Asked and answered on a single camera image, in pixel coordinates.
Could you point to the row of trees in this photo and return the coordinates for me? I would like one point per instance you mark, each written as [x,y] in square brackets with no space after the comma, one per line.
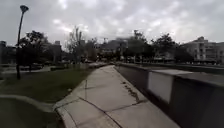
[140,46]

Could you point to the dark street lamp pole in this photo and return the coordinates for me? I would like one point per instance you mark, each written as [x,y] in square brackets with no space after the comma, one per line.
[19,40]

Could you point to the distant grey buildings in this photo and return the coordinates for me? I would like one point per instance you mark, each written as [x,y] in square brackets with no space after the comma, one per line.
[55,50]

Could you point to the green grass lawn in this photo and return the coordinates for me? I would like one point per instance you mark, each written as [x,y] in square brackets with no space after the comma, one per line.
[43,85]

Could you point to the low grey concrete wall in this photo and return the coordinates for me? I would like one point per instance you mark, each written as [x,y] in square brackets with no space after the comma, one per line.
[186,91]

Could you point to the dark tree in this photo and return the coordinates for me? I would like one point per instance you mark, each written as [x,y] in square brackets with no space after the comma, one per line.
[31,48]

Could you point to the grey concrete path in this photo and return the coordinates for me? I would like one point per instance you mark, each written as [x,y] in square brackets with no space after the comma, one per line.
[106,96]

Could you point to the pale multistorey building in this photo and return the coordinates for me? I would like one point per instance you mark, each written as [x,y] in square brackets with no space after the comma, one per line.
[205,50]

